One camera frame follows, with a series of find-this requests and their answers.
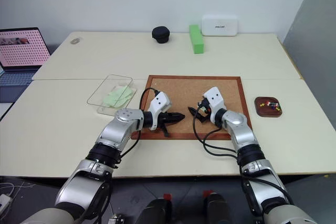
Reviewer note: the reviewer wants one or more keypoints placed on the open laptop with pink screen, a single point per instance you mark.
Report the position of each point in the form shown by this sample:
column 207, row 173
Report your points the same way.
column 21, row 51

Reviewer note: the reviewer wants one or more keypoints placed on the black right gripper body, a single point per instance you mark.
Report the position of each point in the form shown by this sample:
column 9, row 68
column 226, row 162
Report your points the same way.
column 203, row 107

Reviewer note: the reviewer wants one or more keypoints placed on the cork board with wooden frame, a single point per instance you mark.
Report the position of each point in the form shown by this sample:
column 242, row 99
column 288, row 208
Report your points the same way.
column 194, row 87

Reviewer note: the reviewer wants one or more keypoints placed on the white rectangular case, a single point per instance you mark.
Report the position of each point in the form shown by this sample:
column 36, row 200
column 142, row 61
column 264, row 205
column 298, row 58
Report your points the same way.
column 220, row 25

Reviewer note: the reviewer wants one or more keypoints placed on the white power strip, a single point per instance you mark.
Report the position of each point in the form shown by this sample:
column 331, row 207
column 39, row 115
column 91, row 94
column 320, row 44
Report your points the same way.
column 4, row 201

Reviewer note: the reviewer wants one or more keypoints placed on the light green paper note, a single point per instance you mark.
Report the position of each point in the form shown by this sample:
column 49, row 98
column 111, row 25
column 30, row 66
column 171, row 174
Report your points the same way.
column 118, row 96

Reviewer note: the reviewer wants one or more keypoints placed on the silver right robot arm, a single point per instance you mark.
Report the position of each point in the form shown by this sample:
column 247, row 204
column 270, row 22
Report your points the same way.
column 244, row 134

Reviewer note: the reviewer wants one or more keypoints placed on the clear plastic box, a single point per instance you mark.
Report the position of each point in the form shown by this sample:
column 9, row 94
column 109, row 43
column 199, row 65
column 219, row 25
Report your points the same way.
column 113, row 94

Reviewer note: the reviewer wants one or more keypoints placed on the green rectangular block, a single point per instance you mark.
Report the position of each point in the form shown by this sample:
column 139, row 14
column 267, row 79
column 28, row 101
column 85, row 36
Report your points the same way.
column 196, row 39

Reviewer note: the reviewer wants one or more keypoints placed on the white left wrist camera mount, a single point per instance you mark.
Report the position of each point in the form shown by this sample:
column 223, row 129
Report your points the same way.
column 159, row 103

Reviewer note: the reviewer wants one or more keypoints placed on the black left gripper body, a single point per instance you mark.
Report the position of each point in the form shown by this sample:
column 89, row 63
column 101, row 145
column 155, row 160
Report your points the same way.
column 163, row 119

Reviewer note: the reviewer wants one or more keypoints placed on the dark rounded shape red tab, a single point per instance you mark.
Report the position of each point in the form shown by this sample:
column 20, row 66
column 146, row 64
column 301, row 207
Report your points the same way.
column 216, row 208
column 157, row 212

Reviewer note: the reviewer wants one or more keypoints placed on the brown wooden tray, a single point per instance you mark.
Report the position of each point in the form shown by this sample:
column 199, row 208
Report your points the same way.
column 269, row 106

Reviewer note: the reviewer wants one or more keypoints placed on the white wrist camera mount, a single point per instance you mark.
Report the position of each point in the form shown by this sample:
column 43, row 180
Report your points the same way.
column 214, row 98
column 159, row 103

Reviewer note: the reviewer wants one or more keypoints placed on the black round zip case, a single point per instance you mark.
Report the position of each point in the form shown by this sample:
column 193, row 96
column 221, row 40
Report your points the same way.
column 160, row 34

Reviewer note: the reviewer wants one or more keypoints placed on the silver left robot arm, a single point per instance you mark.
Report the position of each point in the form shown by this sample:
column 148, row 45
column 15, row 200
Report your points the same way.
column 115, row 134

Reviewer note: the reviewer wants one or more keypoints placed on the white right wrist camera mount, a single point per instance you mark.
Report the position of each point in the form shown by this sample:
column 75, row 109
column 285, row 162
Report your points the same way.
column 214, row 98

